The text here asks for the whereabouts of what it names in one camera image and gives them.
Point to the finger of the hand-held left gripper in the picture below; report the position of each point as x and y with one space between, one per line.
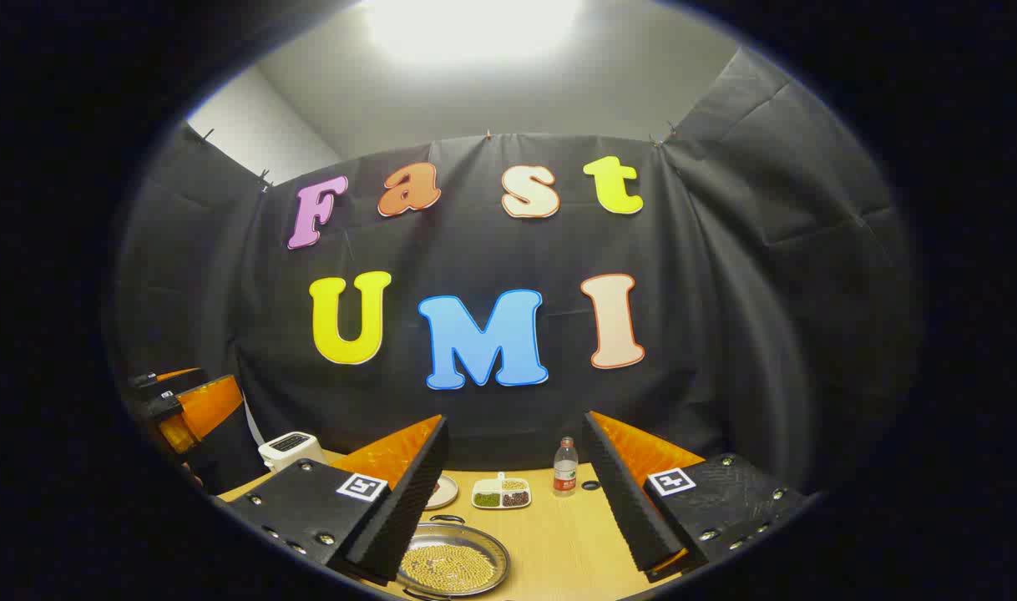
212 405
154 384

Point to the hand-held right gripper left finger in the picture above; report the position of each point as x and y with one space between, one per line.
408 509

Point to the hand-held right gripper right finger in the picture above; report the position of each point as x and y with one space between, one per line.
629 501

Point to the round white plate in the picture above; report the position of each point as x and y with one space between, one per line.
443 492

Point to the clear plastic water bottle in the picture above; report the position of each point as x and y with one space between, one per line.
565 472

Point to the pile of soybeans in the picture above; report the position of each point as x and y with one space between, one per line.
450 568

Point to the white toaster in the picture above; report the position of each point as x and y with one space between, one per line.
291 451

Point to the white divided dish of beans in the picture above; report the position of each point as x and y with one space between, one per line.
500 497

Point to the black backdrop cloth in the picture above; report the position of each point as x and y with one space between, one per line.
492 417

